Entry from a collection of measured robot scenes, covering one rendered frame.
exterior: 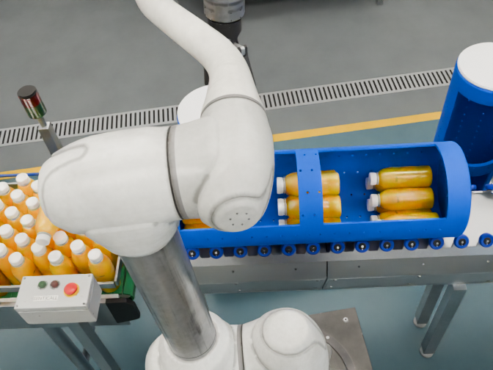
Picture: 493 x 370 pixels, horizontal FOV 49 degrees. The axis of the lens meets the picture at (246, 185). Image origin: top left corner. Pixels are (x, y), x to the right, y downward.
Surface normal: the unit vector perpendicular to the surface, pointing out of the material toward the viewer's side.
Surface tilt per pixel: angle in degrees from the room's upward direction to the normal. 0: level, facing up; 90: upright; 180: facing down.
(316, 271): 70
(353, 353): 5
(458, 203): 53
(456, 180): 29
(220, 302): 0
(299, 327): 4
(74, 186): 40
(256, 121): 34
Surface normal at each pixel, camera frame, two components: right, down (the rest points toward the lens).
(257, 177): 0.62, -0.26
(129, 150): -0.10, -0.50
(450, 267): -0.02, 0.53
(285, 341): -0.01, -0.73
